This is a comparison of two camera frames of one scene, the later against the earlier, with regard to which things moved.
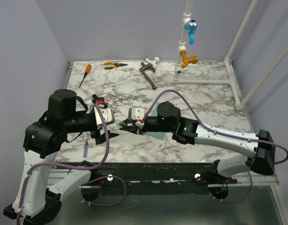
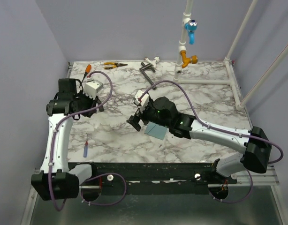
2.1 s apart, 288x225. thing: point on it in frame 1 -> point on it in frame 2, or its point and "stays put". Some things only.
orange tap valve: [193, 59] stays put
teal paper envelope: [159, 135] stays put
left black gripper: [102, 136] -> [93, 102]
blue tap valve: [191, 26] stays put
